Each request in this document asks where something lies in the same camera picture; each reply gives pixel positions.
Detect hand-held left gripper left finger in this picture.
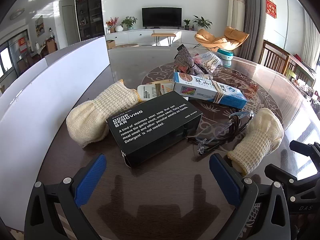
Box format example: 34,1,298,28
24,154,107,240

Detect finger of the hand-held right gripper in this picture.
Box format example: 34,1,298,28
289,140,320,165
264,164,301,188

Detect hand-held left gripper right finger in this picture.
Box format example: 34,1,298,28
209,153,292,240

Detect black cardboard box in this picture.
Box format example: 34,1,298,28
106,91,203,168

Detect blue and white carton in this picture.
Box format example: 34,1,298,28
173,71,248,110

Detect white sunscreen bottle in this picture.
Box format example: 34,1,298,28
137,84,173,102

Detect cream knit glove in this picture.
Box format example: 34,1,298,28
227,108,285,176
66,79,142,147

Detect clear safety glasses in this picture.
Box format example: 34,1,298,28
186,110,254,155

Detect green stool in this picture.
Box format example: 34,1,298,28
287,62,300,79

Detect wooden dining chair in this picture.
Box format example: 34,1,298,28
260,40,290,72

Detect white sheer curtain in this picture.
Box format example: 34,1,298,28
301,12,320,65

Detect gold cosmetic tube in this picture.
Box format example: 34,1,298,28
146,79,174,85

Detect bag of cotton swabs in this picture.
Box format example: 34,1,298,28
192,52,223,74

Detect teal round jar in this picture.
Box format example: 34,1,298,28
216,48,234,67

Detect rhinestone hair clip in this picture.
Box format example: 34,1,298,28
174,44,208,75

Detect orange lounge chair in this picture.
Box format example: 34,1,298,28
194,26,250,52

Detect grey curtain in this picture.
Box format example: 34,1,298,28
237,0,265,60

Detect white television cabinet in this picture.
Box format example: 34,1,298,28
105,29,200,47

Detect white door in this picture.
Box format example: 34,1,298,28
62,5,76,47

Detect wooden bench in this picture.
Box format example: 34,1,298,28
151,33,177,46

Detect red flower plant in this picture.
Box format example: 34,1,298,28
106,17,119,33

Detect large leafy potted plant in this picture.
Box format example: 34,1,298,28
192,15,213,29

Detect covered floor air conditioner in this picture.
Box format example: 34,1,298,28
228,0,247,30

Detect green potted plant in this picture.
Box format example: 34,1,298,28
121,16,137,30

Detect dark glass display cabinet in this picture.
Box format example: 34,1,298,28
74,0,104,42

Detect black television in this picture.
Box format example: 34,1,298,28
142,7,182,28

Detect round ceiling lamp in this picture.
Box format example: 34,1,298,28
10,9,25,20

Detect red wall hanging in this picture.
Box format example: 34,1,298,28
266,0,278,19

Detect framed wall painting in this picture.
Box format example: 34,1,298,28
35,15,45,37

